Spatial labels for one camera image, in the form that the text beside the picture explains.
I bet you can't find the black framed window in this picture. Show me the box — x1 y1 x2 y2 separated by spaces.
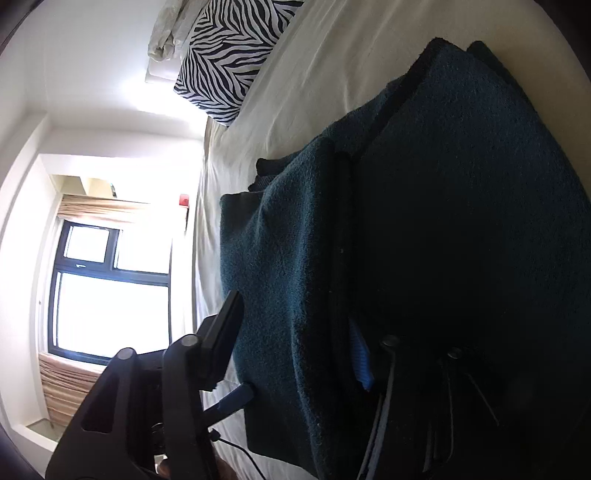
50 220 173 367

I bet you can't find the beige curtain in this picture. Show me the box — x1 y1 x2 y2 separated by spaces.
60 194 185 228
38 351 112 429

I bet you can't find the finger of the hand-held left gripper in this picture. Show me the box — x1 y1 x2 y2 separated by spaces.
203 383 256 426

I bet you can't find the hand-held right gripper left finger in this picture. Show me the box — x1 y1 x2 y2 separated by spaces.
46 291 245 480

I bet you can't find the zebra print pillow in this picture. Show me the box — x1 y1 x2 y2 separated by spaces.
174 0 305 127

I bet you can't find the bed with beige sheet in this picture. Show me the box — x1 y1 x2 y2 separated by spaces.
191 0 591 480

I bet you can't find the black cable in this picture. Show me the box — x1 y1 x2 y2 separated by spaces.
208 429 269 480

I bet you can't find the dark teal knit sweater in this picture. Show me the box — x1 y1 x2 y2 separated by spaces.
219 38 591 480

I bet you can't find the folded white duvet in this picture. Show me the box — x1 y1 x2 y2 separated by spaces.
147 0 211 63

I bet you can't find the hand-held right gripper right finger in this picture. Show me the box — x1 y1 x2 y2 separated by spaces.
348 318 503 480

